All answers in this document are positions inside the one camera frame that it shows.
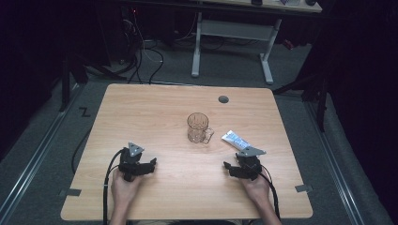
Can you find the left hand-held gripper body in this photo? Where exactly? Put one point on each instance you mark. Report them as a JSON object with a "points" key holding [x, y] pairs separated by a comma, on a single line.
{"points": [[130, 162]]}

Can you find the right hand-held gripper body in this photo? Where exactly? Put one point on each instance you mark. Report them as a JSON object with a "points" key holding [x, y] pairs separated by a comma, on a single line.
{"points": [[250, 164]]}

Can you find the white and blue tube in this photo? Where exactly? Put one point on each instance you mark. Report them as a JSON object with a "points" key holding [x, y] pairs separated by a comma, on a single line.
{"points": [[235, 140]]}

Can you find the clear glass mug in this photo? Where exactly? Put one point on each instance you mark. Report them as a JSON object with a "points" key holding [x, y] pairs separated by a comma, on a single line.
{"points": [[197, 128]]}

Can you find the person's right hand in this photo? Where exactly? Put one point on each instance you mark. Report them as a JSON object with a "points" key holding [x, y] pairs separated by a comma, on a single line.
{"points": [[257, 189]]}

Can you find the person's left hand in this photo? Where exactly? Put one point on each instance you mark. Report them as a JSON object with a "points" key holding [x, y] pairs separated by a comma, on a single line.
{"points": [[123, 189]]}

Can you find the grey tape strip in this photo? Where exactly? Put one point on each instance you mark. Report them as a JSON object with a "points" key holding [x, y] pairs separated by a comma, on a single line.
{"points": [[73, 192], [303, 188]]}

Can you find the black metal stand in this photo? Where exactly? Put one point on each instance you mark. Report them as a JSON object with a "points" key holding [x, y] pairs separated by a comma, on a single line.
{"points": [[75, 75], [313, 93]]}

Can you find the metal floor rail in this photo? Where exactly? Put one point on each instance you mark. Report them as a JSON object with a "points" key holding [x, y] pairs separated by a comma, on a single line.
{"points": [[37, 156], [338, 168]]}

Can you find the white frame desk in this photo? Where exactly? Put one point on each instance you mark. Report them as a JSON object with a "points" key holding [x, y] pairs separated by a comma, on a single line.
{"points": [[234, 31]]}

